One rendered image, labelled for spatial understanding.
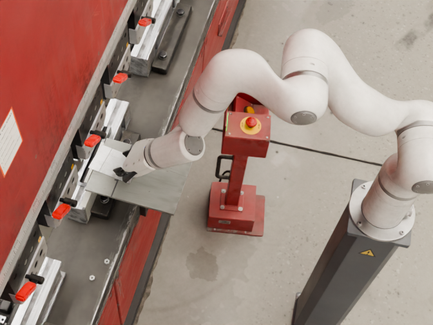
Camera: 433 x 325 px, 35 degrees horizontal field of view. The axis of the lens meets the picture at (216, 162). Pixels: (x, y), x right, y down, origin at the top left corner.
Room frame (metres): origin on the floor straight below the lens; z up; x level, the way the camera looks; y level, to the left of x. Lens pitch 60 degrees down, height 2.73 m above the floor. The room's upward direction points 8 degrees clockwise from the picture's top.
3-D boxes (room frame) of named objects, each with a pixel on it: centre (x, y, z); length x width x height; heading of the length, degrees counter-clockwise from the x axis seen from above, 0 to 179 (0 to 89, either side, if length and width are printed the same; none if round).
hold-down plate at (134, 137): (0.99, 0.30, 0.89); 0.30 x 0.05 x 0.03; 171
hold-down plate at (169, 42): (1.55, 0.21, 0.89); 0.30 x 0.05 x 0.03; 171
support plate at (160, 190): (0.94, 0.21, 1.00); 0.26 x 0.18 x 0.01; 81
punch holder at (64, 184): (0.74, 0.39, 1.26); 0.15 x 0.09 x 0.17; 171
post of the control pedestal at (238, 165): (1.35, -0.09, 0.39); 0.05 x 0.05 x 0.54; 2
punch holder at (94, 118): (0.93, 0.36, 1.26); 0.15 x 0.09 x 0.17; 171
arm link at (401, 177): (0.89, -0.49, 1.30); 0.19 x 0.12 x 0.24; 1
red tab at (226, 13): (1.95, 0.04, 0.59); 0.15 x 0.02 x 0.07; 171
